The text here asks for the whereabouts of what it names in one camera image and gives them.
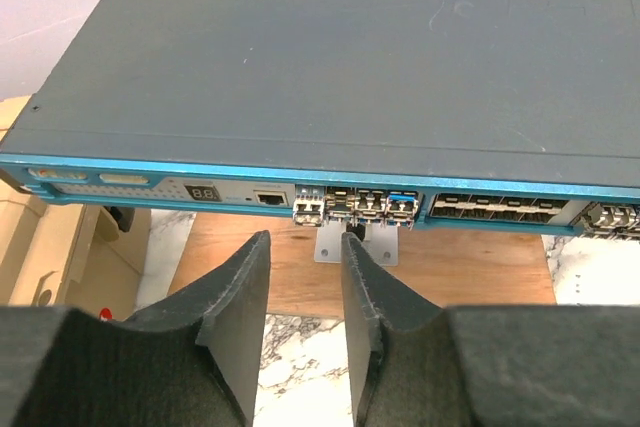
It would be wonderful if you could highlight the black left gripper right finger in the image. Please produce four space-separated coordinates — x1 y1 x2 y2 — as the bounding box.
341 244 639 426

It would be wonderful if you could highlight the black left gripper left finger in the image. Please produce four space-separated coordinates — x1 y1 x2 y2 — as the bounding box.
1 231 271 426

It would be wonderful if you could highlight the silver transceiver module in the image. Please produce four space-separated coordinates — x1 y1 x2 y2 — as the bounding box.
293 196 325 227

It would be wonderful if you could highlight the wooden base board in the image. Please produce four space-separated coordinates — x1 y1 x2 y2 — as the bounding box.
169 213 556 319

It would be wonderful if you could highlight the tan plastic tool case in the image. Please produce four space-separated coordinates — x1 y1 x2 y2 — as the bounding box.
0 94 152 309

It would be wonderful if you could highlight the metal switch stand bracket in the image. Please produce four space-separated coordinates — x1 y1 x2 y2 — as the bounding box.
314 221 399 267

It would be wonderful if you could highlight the dark blue network switch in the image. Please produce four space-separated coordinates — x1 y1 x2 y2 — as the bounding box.
1 0 639 240

